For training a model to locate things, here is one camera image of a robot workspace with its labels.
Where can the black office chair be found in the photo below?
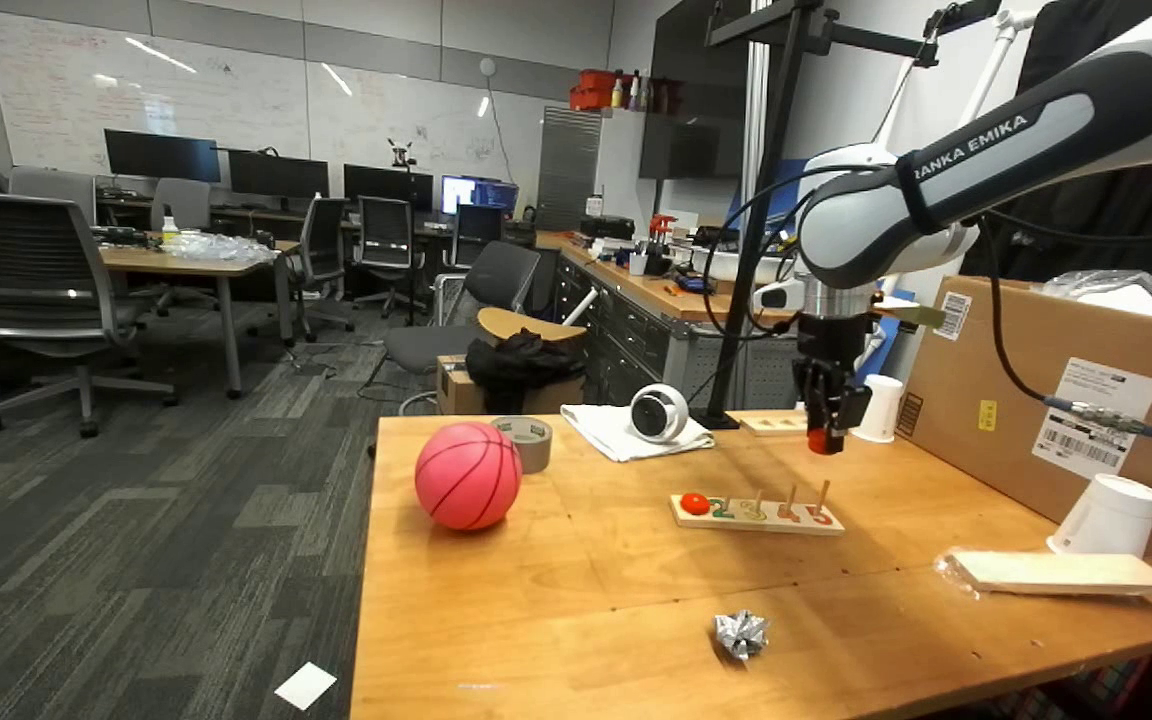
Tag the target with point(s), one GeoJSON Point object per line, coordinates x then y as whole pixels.
{"type": "Point", "coordinates": [500, 272]}

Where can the white paper scrap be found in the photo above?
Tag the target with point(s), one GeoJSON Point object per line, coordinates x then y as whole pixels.
{"type": "Point", "coordinates": [307, 684]}

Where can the wooden strip with holes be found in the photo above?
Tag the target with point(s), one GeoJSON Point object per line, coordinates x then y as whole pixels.
{"type": "Point", "coordinates": [772, 422]}

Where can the red block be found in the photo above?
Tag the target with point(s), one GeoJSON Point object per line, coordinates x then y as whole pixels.
{"type": "Point", "coordinates": [692, 502]}
{"type": "Point", "coordinates": [816, 441]}

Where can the yellow green wrist camera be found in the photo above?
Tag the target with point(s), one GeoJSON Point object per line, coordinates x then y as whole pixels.
{"type": "Point", "coordinates": [906, 318]}

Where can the white paper cup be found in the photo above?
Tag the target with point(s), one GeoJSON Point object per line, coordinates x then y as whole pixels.
{"type": "Point", "coordinates": [1111, 518]}
{"type": "Point", "coordinates": [883, 409]}

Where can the wooden peg board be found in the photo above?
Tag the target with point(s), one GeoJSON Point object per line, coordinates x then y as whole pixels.
{"type": "Point", "coordinates": [776, 518]}

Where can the white paper sheet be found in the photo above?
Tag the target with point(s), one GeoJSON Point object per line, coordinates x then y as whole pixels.
{"type": "Point", "coordinates": [601, 434]}

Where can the wooden office desk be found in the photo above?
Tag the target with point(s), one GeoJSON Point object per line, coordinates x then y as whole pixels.
{"type": "Point", "coordinates": [203, 262]}

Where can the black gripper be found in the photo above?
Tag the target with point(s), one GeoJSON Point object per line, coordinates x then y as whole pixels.
{"type": "Point", "coordinates": [833, 353]}

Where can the black computer monitor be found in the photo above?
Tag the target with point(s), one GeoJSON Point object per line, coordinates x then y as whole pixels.
{"type": "Point", "coordinates": [161, 153]}
{"type": "Point", "coordinates": [385, 185]}
{"type": "Point", "coordinates": [277, 174]}

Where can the grey mesh office chair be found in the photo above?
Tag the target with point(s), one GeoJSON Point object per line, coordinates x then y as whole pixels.
{"type": "Point", "coordinates": [28, 286]}

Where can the black stand pole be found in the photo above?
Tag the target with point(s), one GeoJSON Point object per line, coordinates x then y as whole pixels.
{"type": "Point", "coordinates": [763, 201]}

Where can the large cardboard box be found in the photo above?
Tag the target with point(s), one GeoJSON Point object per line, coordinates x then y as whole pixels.
{"type": "Point", "coordinates": [1002, 403]}

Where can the white wooden plank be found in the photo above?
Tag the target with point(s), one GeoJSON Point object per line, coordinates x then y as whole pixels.
{"type": "Point", "coordinates": [1057, 575]}

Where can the pink basketball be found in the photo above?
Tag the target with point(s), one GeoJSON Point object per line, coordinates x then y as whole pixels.
{"type": "Point", "coordinates": [468, 477]}

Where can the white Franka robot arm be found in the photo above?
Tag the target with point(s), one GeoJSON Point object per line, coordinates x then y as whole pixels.
{"type": "Point", "coordinates": [1002, 153]}

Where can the wooden stool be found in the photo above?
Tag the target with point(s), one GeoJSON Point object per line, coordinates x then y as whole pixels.
{"type": "Point", "coordinates": [529, 324]}

